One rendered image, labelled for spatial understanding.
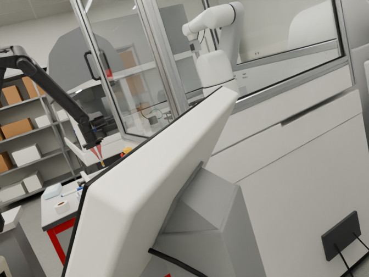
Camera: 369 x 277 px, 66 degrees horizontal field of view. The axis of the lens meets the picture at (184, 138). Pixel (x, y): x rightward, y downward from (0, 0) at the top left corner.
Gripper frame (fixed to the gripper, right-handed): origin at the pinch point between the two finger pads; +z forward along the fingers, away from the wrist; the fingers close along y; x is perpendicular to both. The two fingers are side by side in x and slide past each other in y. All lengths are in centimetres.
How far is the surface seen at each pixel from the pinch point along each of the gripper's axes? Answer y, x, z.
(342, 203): 89, -53, 63
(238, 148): 43, -57, 10
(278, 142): 62, -56, 17
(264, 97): 62, -56, -2
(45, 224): -36.7, 6.8, 19.3
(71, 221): -26.2, 7.8, 24.7
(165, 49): 29, -58, -33
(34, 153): -61, 373, 9
